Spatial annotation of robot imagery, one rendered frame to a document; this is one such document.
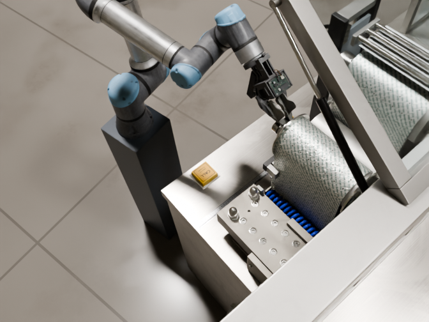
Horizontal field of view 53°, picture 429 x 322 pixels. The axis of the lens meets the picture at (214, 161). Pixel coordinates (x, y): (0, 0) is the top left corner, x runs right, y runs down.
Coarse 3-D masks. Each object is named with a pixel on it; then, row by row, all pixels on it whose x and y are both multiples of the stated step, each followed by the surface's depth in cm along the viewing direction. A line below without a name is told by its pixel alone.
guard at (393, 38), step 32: (320, 0) 63; (352, 0) 65; (384, 0) 67; (416, 0) 69; (352, 32) 65; (384, 32) 67; (416, 32) 69; (352, 64) 64; (384, 64) 66; (416, 64) 69; (384, 96) 66; (416, 96) 68; (384, 128) 66; (416, 128) 68; (416, 160) 68
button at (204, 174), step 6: (204, 162) 158; (198, 168) 157; (204, 168) 157; (210, 168) 157; (192, 174) 157; (198, 174) 156; (204, 174) 156; (210, 174) 155; (216, 174) 156; (198, 180) 156; (204, 180) 154; (210, 180) 156
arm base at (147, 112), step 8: (144, 112) 164; (120, 120) 163; (128, 120) 161; (136, 120) 163; (144, 120) 165; (152, 120) 170; (120, 128) 167; (128, 128) 165; (136, 128) 165; (144, 128) 167; (128, 136) 167; (136, 136) 167
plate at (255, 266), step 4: (248, 256) 129; (252, 256) 129; (248, 260) 130; (252, 260) 128; (256, 260) 128; (248, 264) 133; (252, 264) 130; (256, 264) 127; (260, 264) 127; (248, 268) 136; (252, 268) 132; (256, 268) 129; (260, 268) 126; (264, 268) 126; (252, 272) 135; (256, 272) 131; (260, 272) 127; (264, 272) 126; (268, 272) 126; (256, 276) 134; (260, 276) 130; (264, 276) 126; (268, 276) 125; (260, 280) 133; (264, 280) 128
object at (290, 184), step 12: (276, 168) 129; (276, 180) 134; (288, 180) 127; (300, 180) 121; (288, 192) 132; (300, 192) 126; (312, 192) 119; (300, 204) 131; (312, 204) 124; (324, 204) 118; (312, 216) 129; (324, 216) 122
